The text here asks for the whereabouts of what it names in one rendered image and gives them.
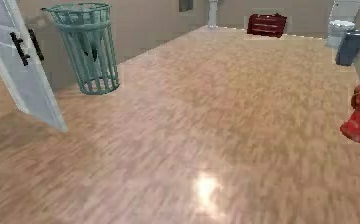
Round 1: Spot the dark blue bin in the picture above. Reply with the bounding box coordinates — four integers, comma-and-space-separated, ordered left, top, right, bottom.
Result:
335, 29, 360, 67

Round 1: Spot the green slatted waste bin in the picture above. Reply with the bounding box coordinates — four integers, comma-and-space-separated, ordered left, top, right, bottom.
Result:
41, 2, 121, 96

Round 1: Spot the pale grey room door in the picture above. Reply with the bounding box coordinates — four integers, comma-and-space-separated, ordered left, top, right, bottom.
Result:
0, 0, 68, 133

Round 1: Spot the black door handle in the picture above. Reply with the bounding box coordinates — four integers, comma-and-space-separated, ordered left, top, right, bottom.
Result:
9, 31, 31, 67

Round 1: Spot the dark red slatted crate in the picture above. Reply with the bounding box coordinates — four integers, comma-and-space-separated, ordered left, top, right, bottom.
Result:
246, 13, 288, 39

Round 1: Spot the white pedestal post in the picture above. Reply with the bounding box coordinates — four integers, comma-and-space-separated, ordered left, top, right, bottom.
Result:
207, 0, 219, 29

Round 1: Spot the white toilet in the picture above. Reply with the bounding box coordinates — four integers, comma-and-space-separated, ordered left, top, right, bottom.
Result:
325, 0, 360, 49

